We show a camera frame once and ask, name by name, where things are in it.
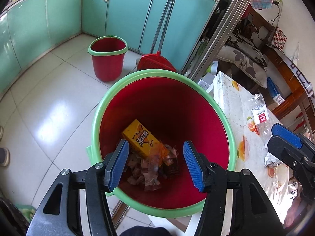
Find large red bin green rim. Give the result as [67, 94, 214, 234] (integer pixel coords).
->
[86, 69, 237, 219]

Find brown wooden desk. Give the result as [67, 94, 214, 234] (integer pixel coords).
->
[265, 44, 315, 129]

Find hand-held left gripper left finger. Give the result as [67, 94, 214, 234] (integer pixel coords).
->
[29, 139, 130, 236]

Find black charger cable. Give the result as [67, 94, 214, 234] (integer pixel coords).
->
[267, 4, 281, 26]

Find dark floral cushion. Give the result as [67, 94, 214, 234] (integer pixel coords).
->
[225, 32, 269, 68]

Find small orange wrapper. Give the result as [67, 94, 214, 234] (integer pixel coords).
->
[160, 144, 180, 166]

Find person's right hand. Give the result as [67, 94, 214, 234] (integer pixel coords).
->
[283, 196, 315, 230]

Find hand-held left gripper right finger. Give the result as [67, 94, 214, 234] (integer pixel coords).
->
[183, 140, 284, 236]

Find small red bucket green rim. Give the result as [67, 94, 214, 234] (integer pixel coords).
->
[88, 36, 128, 82]

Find white box blue print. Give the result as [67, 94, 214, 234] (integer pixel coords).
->
[198, 62, 220, 93]

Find light floral pillow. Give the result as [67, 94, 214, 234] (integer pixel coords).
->
[218, 46, 268, 89]

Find silver wrapper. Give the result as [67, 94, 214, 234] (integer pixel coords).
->
[126, 150, 161, 193]

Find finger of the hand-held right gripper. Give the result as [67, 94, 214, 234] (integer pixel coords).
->
[271, 123, 315, 150]
[267, 136, 309, 173]

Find red white checkered box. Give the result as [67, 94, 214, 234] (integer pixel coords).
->
[272, 26, 287, 51]

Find teal lower kitchen cabinets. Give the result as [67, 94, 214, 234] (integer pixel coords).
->
[0, 0, 222, 94]

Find grey slipper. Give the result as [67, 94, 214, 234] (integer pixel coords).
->
[0, 147, 10, 168]

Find foil ball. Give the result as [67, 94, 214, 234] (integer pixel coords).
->
[264, 152, 284, 168]

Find metal sliding door frame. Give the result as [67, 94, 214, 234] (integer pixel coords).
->
[182, 0, 262, 79]

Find yellow drink carton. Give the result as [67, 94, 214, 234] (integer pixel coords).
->
[122, 119, 168, 163]

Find metal broom handle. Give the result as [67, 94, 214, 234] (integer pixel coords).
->
[151, 0, 174, 54]

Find white purple desk cover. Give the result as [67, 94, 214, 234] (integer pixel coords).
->
[278, 51, 315, 97]

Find dark wooden chair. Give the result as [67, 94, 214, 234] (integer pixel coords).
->
[236, 7, 276, 48]

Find red long-handled dustpan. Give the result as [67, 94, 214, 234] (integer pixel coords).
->
[137, 0, 178, 73]

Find blue white carton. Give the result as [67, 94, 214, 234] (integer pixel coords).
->
[267, 77, 285, 104]

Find clear plastic bottle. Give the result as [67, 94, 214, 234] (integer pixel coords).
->
[247, 94, 274, 149]

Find fruit print tablecloth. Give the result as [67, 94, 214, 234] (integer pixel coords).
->
[206, 71, 300, 228]

